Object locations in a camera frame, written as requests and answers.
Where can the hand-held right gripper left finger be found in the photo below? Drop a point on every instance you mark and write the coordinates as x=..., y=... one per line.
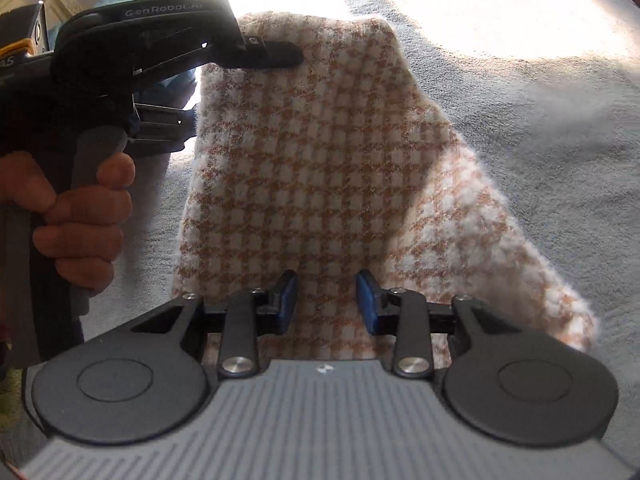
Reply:
x=287, y=302

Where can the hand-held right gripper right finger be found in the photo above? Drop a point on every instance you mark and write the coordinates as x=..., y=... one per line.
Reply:
x=366, y=302

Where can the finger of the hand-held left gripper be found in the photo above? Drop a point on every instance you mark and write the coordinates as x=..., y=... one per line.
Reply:
x=160, y=125
x=272, y=55

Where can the pink houndstooth sweater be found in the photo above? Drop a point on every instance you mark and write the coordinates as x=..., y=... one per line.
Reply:
x=310, y=160

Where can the person's left hand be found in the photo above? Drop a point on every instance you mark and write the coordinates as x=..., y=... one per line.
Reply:
x=85, y=225

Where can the grey bed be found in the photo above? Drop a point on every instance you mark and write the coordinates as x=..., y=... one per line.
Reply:
x=500, y=110

